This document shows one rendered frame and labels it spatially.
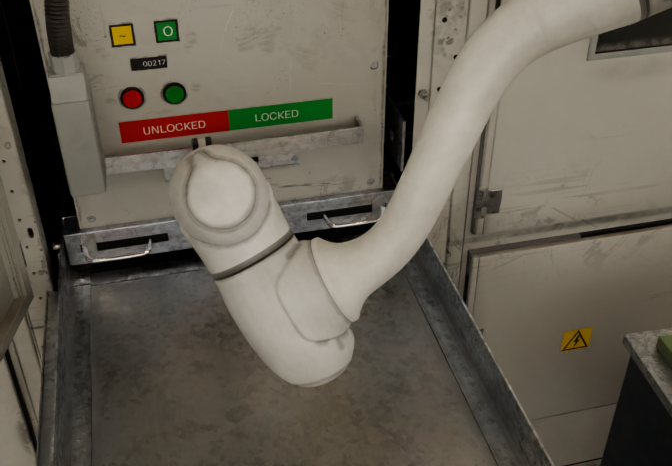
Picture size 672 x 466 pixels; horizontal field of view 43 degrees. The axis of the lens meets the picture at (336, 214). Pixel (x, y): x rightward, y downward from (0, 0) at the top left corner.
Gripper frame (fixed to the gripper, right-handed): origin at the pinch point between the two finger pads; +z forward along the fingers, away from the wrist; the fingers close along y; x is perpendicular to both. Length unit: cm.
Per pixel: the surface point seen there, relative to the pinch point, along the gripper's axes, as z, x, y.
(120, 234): 11.0, -13.3, 7.1
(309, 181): 9.8, 17.3, 2.7
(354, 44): -1.7, 24.6, -17.2
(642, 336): -3, 66, 34
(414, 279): 1.6, 30.6, 19.7
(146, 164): 1.7, -7.7, -3.4
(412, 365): -13.3, 24.7, 28.7
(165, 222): 10.5, -6.2, 6.1
